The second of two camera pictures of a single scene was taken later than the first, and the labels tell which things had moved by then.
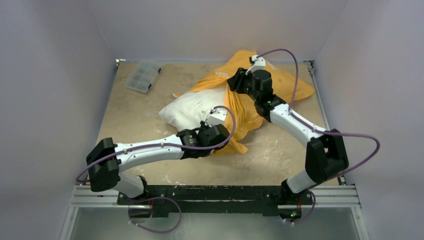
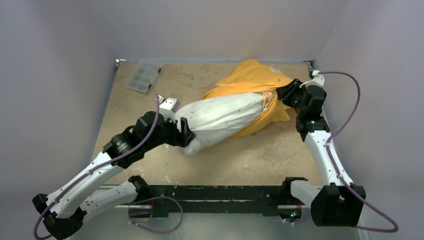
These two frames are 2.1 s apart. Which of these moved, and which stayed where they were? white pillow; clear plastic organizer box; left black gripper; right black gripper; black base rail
Moved: right black gripper; white pillow; left black gripper
Stayed: black base rail; clear plastic organizer box
